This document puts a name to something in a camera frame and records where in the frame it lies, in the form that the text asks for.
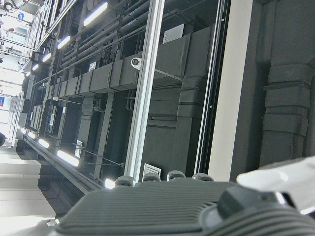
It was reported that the white vent grille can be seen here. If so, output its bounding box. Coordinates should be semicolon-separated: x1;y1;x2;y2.
163;24;185;44
143;163;162;181

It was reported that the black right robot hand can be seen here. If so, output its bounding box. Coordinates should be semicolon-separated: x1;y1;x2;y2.
54;156;315;236

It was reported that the white dome security camera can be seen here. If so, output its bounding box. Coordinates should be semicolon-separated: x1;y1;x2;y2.
130;57;143;70

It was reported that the aluminium frame post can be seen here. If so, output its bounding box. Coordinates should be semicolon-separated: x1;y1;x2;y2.
124;0;165;180

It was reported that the dark grey air duct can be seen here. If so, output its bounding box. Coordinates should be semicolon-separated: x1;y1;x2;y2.
49;24;215;99

